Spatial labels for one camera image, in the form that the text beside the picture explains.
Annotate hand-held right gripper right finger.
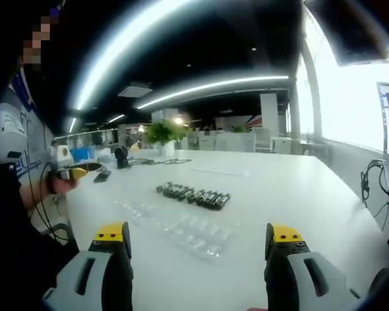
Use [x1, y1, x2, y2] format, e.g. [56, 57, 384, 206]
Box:
[264, 222, 361, 311]

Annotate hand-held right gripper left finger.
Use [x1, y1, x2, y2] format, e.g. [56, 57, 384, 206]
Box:
[42, 222, 134, 311]

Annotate clear plastic tray box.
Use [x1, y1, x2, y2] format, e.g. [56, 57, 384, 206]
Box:
[114, 200, 241, 264]

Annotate blue storage box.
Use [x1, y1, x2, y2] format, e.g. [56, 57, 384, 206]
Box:
[69, 146, 97, 163]

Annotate person's left hand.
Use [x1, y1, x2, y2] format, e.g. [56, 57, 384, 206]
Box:
[48, 176, 80, 196]

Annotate black phone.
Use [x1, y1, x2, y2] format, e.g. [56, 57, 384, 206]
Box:
[93, 170, 112, 184]

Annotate white worn device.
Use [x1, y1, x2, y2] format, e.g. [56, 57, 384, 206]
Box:
[0, 93, 32, 165]

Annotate person's dark clothed torso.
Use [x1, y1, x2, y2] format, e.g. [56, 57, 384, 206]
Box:
[0, 160, 80, 311]

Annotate green potted plant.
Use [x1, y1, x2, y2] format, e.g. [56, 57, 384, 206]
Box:
[143, 119, 189, 157]

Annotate black device cable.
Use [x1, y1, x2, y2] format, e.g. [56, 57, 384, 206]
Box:
[23, 128, 69, 242]

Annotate black cable bundle on table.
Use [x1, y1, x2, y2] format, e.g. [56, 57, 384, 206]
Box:
[128, 157, 193, 167]

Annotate black laptop cables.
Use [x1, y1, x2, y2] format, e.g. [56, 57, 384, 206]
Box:
[359, 158, 389, 233]

